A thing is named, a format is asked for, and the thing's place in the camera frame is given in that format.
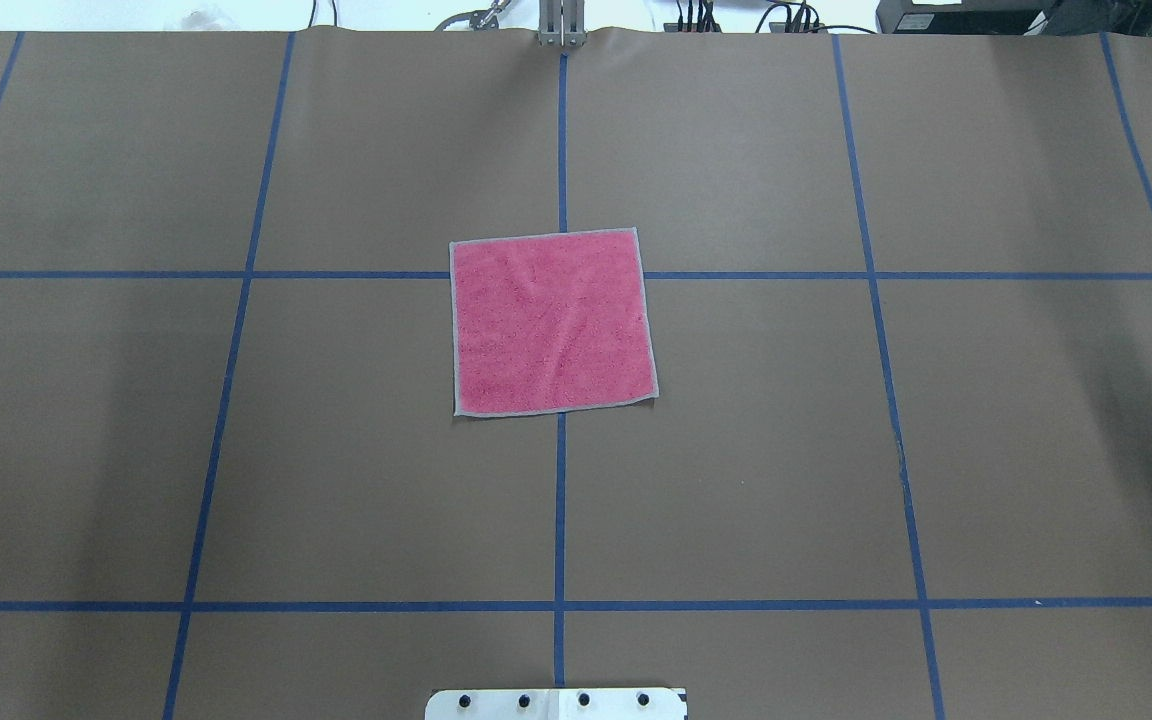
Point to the black equipment top right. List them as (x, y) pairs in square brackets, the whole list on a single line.
[(1014, 18)]

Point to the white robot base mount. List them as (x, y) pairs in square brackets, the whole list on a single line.
[(559, 703)]

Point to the pink and grey towel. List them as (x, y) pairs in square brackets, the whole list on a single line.
[(550, 323)]

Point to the metal camera post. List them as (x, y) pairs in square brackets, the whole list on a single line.
[(561, 23)]

